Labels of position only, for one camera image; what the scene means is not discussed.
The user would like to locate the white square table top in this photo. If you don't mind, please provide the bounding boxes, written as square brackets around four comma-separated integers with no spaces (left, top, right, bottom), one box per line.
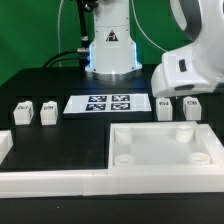
[108,121,224,168]

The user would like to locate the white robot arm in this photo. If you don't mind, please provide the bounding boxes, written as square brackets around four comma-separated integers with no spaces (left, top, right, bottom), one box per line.
[86,0,224,97]

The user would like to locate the white fiducial marker sheet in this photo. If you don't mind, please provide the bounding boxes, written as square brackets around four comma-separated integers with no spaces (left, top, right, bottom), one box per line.
[64,93,151,114]

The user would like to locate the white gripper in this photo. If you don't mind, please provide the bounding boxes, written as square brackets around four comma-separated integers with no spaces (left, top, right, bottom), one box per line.
[151,44,224,98]

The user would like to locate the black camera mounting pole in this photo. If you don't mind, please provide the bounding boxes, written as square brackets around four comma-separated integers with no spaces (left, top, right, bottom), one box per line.
[76,0,98,48]

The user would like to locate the black cables at base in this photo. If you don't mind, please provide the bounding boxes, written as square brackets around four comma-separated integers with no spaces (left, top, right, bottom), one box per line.
[41,47,91,69]

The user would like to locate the white U-shaped obstacle fence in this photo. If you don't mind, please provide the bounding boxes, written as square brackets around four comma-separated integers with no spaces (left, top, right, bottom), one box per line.
[0,123,224,200]

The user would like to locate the white thin cable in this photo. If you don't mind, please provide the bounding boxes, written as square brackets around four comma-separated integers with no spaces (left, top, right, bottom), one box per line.
[57,0,66,68]

